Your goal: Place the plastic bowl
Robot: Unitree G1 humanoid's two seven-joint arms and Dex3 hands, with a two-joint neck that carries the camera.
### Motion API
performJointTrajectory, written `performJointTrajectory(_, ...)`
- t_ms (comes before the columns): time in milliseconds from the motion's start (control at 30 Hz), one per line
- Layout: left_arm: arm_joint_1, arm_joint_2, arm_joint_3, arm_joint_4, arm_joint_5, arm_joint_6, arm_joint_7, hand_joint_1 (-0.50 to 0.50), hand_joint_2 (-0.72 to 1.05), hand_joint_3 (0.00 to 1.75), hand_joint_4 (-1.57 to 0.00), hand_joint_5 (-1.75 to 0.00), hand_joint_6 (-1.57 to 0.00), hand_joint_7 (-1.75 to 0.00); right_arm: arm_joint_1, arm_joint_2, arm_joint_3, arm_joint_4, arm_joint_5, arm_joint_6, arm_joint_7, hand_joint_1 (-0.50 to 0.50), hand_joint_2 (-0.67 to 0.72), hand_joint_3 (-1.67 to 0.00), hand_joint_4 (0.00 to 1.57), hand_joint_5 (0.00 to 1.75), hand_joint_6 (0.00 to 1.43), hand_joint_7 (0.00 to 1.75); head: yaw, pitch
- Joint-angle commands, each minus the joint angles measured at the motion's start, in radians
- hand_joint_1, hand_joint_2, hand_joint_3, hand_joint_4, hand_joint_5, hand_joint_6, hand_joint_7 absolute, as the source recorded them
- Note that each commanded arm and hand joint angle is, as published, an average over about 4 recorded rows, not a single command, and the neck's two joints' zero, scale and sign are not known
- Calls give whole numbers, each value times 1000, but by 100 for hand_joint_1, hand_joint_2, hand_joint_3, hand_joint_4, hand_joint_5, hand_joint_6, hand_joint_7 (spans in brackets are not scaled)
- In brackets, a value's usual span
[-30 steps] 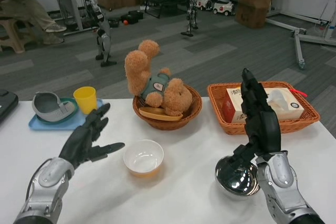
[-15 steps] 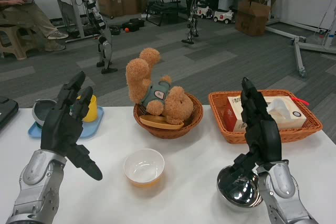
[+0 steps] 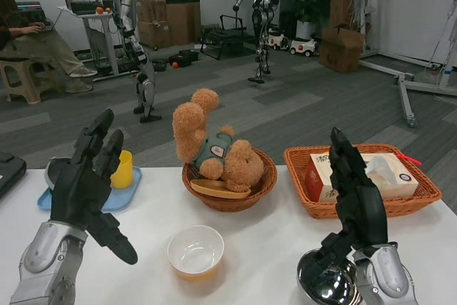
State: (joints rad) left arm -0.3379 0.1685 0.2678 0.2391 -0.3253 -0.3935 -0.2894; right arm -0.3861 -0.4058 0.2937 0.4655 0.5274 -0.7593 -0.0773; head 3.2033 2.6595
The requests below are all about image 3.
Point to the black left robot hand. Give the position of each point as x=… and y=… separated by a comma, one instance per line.
x=76, y=190

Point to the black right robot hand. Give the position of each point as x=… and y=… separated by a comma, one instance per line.
x=367, y=208

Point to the white plastic bowl orange outside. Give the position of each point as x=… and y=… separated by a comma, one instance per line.
x=194, y=251

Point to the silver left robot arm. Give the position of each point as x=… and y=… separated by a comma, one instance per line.
x=46, y=265

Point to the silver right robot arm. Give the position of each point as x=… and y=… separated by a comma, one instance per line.
x=387, y=276

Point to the grey bowl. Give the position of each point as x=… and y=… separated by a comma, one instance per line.
x=53, y=173

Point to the shiny steel bowl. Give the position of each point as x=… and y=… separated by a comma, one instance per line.
x=325, y=283

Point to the rectangular orange wicker basket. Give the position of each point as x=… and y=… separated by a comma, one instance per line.
x=403, y=206

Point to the light blue plastic tray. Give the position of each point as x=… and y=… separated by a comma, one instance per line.
x=121, y=199

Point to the yellow plastic cup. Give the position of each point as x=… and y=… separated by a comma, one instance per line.
x=125, y=173

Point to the tissue box with tissue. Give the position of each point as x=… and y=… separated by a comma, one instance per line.
x=317, y=176

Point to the red tassel tag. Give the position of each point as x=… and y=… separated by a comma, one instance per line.
x=410, y=159

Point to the black case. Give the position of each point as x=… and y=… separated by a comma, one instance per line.
x=10, y=173

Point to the round brown wicker basket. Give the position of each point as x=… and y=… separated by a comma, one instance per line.
x=267, y=176

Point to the beige plastic stool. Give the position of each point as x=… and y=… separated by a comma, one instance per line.
x=21, y=80

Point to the white gantry stand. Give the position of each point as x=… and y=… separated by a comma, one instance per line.
x=405, y=87

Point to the brown teddy bear green vest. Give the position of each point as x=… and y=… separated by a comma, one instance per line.
x=189, y=126

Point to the wooden spoon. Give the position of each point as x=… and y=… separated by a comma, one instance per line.
x=214, y=189

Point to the seated person brown sweater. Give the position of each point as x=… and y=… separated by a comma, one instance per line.
x=35, y=48

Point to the white standing desk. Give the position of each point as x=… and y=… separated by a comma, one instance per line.
x=105, y=44

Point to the open cardboard box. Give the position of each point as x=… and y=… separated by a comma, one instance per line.
x=341, y=51

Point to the grey laptop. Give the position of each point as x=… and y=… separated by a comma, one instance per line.
x=53, y=24

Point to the black bag with zipper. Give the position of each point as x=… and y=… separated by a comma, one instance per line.
x=185, y=58

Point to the white toy car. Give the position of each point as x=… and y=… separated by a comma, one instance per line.
x=303, y=47
x=278, y=41

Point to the stacked small cardboard boxes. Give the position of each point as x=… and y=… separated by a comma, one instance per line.
x=150, y=30

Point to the black desk equipment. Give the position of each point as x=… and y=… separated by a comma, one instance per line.
x=82, y=5

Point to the silver humanoid robot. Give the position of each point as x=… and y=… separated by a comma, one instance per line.
x=125, y=5

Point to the white lift stand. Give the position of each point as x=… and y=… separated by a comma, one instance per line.
x=448, y=33

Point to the large brown cardboard box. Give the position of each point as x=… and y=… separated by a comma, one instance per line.
x=182, y=23

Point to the tall cardboard box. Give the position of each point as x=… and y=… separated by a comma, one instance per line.
x=341, y=10

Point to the black folding bench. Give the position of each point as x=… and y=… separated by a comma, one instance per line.
x=221, y=39

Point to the black hanging humanoid robot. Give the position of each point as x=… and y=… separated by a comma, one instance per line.
x=262, y=12

